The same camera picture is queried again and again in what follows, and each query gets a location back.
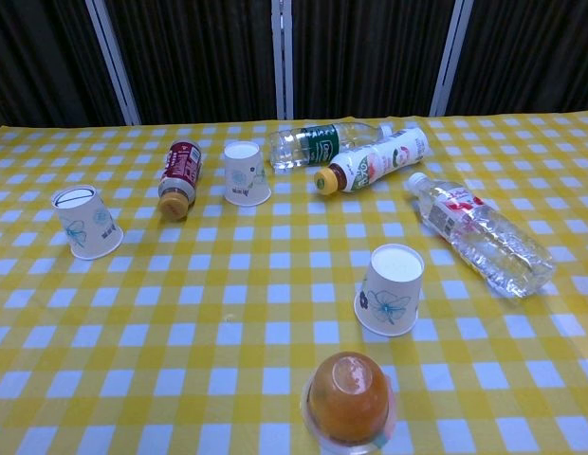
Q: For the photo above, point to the white floral paper cup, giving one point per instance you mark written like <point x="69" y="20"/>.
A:
<point x="244" y="175"/>
<point x="389" y="294"/>

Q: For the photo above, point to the paper cup with lined base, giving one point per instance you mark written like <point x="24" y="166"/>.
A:
<point x="85" y="227"/>

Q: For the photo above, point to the green label clear plastic bottle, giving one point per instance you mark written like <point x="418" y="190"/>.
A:
<point x="294" y="147"/>

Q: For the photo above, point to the white pink label drink bottle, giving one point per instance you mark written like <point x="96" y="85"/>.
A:
<point x="379" y="156"/>

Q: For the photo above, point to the red label yellow cap bottle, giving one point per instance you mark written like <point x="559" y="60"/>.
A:
<point x="180" y="166"/>

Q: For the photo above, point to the yellow white checkered tablecloth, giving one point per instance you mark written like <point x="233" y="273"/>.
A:
<point x="180" y="308"/>

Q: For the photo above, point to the orange jelly cup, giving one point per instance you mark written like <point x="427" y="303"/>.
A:
<point x="346" y="398"/>

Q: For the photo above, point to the red label clear water bottle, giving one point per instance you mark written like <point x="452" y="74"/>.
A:
<point x="488" y="237"/>

